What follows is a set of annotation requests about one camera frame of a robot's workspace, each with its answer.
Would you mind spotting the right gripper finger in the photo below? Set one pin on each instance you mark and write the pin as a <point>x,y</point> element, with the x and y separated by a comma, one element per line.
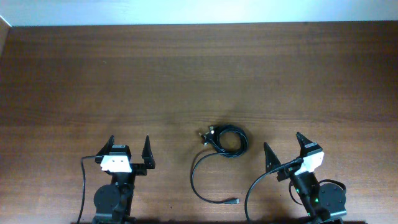
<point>272,162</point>
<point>304,142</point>

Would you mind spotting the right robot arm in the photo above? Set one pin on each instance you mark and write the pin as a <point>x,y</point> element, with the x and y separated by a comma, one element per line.
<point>323,200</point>

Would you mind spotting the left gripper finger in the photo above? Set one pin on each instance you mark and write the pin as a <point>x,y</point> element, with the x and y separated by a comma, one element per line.
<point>107,147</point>
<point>147,155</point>

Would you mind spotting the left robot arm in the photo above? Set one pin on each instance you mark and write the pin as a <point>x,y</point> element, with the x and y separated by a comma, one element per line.
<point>113,201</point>

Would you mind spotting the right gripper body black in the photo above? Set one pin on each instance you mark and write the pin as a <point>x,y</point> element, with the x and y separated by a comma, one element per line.
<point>285,174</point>

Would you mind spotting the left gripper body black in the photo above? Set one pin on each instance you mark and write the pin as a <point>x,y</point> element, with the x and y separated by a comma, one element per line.
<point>137,170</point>

